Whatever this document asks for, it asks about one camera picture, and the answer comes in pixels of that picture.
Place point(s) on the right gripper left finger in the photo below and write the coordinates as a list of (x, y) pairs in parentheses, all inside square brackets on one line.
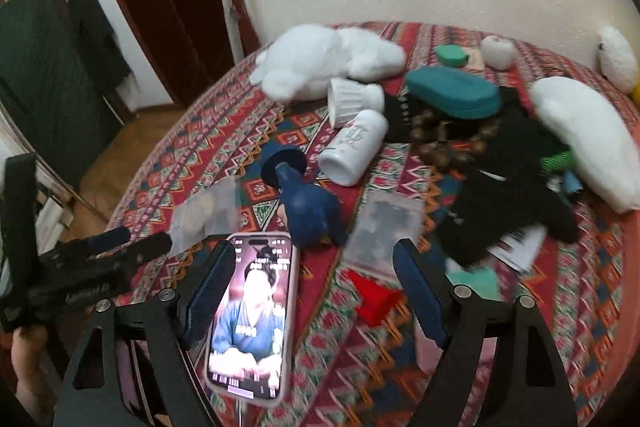
[(201, 291)]

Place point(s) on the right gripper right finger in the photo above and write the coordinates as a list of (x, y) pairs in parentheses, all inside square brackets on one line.
[(423, 279)]

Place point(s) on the dark blue vase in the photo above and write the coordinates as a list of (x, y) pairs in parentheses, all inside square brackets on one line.
[(312, 212)]

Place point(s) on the white pill bottle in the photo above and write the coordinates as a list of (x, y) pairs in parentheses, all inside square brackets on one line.
[(350, 153)]

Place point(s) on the teal glasses case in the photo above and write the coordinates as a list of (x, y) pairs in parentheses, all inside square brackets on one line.
[(453, 92)]

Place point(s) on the white ribbed plastic cup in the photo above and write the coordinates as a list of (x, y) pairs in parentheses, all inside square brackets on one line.
[(347, 98)]

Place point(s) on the person's left hand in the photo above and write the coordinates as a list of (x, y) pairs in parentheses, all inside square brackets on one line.
[(32, 388)]

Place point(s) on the red felt piece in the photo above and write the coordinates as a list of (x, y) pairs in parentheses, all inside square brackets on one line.
[(376, 300)]

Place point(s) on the mint green cloth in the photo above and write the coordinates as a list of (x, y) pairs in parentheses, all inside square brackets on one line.
[(482, 280)]

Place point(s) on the clear zip bag right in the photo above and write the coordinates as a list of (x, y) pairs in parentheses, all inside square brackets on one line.
[(384, 219)]

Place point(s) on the clear zip bag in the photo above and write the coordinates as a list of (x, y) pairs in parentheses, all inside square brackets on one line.
[(384, 219), (212, 211)]

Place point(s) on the clear zip bag left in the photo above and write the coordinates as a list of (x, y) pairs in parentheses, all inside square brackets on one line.
[(212, 211)]

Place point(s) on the white paper card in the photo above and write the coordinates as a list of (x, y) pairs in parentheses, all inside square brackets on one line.
[(519, 249)]

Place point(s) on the black nike glove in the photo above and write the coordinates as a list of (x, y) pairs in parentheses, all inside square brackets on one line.
[(399, 112), (505, 190)]

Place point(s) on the green knit item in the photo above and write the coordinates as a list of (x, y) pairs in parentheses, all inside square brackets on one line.
[(557, 163)]

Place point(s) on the dark green hanging cloth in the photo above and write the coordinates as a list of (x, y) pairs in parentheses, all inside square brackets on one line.
[(47, 91)]

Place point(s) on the white plush pillow toy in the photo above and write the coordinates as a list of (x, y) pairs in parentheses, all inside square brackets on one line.
[(607, 158)]

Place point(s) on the small green oval box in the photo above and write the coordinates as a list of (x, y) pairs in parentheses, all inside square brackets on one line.
[(451, 55)]

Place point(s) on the large white plush toy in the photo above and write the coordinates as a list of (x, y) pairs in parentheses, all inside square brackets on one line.
[(300, 64)]

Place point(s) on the small white plush bird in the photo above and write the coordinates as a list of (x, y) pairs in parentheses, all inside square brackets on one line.
[(617, 60)]

